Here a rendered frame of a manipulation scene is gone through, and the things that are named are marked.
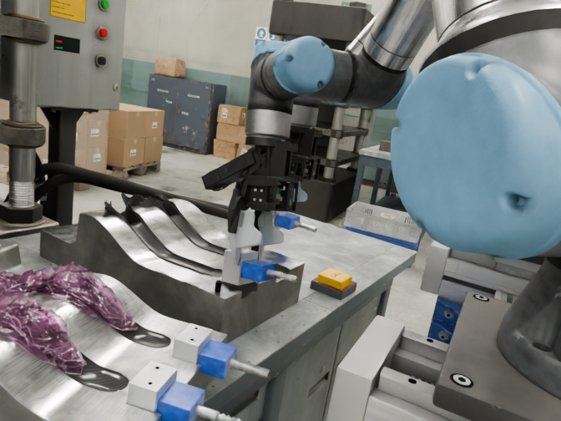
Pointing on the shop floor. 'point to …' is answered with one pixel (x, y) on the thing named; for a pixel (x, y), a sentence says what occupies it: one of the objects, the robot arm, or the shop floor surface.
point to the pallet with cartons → (134, 140)
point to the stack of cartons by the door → (230, 132)
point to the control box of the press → (72, 79)
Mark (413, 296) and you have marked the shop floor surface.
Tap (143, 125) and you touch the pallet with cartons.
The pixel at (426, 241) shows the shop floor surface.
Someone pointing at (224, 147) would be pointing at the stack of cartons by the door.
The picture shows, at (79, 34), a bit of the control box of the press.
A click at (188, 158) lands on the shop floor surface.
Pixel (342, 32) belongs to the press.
